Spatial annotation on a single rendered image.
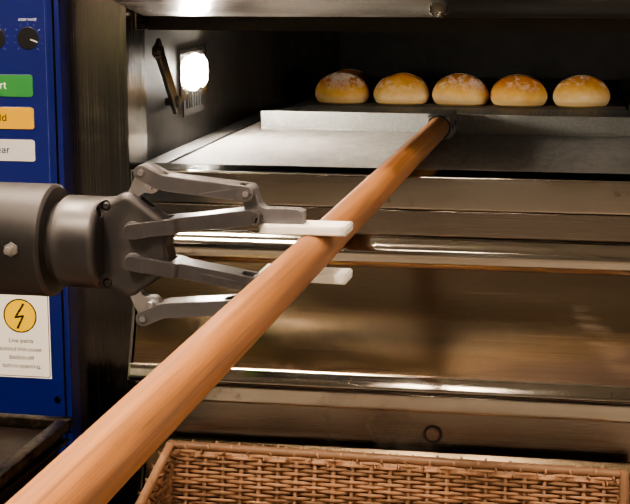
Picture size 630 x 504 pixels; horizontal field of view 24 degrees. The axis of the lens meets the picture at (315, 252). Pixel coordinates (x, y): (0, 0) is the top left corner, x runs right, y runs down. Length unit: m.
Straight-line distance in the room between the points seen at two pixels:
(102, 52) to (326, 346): 0.43
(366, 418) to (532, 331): 0.23
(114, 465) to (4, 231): 0.54
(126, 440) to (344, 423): 1.10
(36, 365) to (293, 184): 0.39
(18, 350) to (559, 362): 0.65
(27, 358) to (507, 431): 0.58
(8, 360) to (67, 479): 1.20
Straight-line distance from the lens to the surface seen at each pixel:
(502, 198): 1.67
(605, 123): 2.12
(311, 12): 1.69
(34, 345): 1.80
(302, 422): 1.76
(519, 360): 1.70
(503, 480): 1.71
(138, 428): 0.69
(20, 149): 1.75
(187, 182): 1.15
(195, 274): 1.16
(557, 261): 1.30
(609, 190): 1.67
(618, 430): 1.73
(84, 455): 0.64
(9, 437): 1.68
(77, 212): 1.17
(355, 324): 1.72
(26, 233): 1.17
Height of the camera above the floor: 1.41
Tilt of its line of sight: 11 degrees down
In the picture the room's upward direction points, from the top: straight up
